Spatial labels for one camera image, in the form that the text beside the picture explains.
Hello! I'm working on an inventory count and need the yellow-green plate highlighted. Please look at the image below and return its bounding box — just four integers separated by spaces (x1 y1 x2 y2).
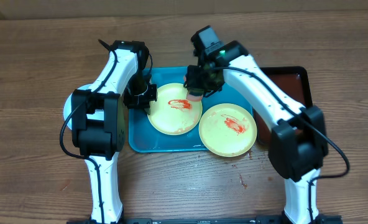
199 103 257 157
147 83 203 136

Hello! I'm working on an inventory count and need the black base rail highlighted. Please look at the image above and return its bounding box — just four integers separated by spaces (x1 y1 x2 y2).
66 215 343 224

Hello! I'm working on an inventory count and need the black tray with red water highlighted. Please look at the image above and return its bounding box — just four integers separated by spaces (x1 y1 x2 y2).
253 66 313 146

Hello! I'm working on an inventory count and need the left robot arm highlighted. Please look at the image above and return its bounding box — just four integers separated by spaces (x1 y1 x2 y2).
63 40 157 223

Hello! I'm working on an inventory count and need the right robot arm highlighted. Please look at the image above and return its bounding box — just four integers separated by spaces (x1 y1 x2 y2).
184 26 328 223

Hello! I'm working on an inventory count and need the teal plastic tray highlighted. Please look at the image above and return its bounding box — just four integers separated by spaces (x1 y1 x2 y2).
128 67 253 153

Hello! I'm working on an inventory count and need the light blue plate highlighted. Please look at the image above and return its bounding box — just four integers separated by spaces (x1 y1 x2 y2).
63 84 104 121

